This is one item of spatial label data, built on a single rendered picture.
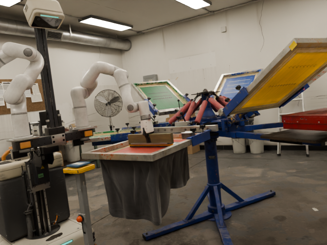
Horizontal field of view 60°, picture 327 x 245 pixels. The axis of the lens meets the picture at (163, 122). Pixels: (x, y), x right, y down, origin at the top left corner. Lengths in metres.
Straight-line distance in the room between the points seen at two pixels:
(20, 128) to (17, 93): 0.23
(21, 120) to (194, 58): 5.17
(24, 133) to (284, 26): 5.18
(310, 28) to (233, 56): 1.50
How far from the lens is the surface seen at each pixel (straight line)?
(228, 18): 6.49
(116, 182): 1.94
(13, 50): 1.98
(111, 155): 1.78
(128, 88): 2.05
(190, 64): 6.72
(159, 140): 2.00
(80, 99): 2.20
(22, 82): 1.94
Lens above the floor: 1.29
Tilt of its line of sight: 5 degrees down
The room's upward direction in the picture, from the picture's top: 6 degrees counter-clockwise
